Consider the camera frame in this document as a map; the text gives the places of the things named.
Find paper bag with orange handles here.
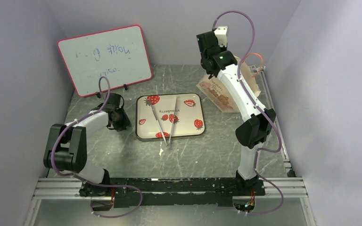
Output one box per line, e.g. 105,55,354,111
197,53,264,113

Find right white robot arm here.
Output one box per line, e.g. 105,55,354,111
197,31,276,195

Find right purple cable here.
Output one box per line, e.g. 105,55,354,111
213,10,285,217

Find strawberry print tray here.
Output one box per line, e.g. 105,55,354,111
135,93,206,141

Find red framed whiteboard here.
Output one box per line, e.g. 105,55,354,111
57,24,153,97

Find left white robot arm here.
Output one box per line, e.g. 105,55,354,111
43,93,131,197

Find metal serving tongs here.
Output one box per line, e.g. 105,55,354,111
145,95,178,146

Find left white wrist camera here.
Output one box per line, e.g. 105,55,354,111
110,111,122,124

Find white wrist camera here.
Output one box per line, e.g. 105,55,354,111
110,111,122,124
214,26,228,48

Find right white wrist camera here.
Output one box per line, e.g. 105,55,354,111
214,26,228,48

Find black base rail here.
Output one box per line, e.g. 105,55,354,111
87,177,265,208

